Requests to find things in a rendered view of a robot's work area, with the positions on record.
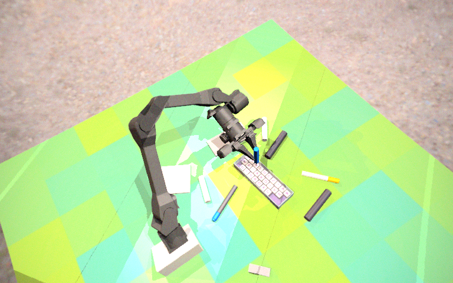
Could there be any keyboard with white letter keys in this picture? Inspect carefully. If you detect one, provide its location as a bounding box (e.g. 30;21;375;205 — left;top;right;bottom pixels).
233;154;294;209

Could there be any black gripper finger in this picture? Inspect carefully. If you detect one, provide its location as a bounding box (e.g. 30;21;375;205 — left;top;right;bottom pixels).
232;144;255;160
245;133;257;151

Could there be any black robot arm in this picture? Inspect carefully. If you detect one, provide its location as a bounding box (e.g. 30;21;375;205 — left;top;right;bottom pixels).
128;87;249;254

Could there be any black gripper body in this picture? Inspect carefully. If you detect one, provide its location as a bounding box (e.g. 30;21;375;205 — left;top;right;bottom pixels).
217;116;265;159

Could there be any dark blue stylus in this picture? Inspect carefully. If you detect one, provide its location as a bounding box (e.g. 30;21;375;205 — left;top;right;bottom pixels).
254;147;259;164

